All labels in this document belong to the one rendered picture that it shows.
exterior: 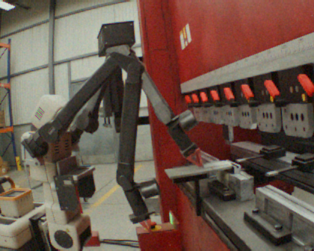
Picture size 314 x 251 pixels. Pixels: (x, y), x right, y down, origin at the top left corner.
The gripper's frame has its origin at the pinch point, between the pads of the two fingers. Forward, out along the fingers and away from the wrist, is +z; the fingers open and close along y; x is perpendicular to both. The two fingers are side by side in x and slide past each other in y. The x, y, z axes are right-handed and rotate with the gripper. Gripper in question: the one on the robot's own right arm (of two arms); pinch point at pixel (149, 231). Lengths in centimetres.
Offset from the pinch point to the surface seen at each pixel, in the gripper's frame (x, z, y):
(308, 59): -69, -45, 44
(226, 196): 0.3, -1.4, 33.3
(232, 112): -5, -33, 44
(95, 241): 179, 62, -58
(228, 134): 15, -22, 46
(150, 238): -4.7, 1.5, -1.0
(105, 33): 120, -103, 20
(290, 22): -64, -54, 47
